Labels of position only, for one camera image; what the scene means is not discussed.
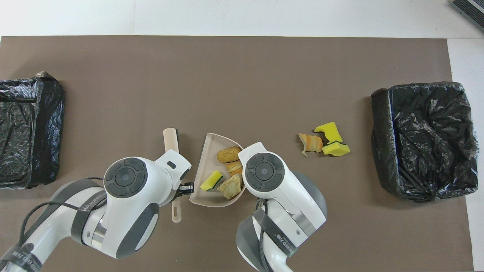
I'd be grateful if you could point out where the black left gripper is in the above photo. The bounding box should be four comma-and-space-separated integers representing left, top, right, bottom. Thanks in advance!
177, 182, 194, 198

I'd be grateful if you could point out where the small yellow sponge piece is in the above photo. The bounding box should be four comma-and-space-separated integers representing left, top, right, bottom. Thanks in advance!
200, 170, 223, 192

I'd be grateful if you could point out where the beige plastic dustpan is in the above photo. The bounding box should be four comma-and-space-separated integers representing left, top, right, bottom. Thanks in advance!
189, 132, 246, 207

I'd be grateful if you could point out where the beige hand brush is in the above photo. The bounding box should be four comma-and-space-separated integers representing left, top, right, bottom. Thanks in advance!
163, 128, 183, 223

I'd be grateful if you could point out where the brown oval bread roll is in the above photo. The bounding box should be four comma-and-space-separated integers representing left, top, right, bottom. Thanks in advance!
217, 146, 242, 163

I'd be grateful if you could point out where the torn striped bread piece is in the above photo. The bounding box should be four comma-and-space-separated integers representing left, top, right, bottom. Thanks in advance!
298, 133, 324, 157

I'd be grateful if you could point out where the yellow sponge with green edge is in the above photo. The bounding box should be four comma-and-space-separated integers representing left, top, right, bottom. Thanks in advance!
322, 141, 351, 157

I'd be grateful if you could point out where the plain yellow sponge piece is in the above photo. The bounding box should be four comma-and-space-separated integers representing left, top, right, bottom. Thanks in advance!
313, 121, 343, 144

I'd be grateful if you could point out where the empty-start bin with black bag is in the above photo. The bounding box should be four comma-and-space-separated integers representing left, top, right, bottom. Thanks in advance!
0, 71, 65, 190

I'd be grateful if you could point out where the wrinkled black bag bin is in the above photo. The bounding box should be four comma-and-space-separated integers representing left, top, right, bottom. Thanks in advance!
371, 82, 479, 203

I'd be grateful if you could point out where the brown table mat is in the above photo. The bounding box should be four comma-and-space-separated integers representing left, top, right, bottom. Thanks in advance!
0, 36, 475, 272

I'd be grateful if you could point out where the grey ribbed device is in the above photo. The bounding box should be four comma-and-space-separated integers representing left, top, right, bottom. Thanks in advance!
450, 0, 484, 32

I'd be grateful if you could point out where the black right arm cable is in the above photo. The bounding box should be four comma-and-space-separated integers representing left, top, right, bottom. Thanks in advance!
256, 198, 273, 272

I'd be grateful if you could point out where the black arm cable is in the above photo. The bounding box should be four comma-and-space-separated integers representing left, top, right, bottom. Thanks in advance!
256, 198, 273, 272
17, 177, 104, 248

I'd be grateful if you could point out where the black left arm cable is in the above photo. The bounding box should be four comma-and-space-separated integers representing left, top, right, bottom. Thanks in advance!
17, 177, 104, 248

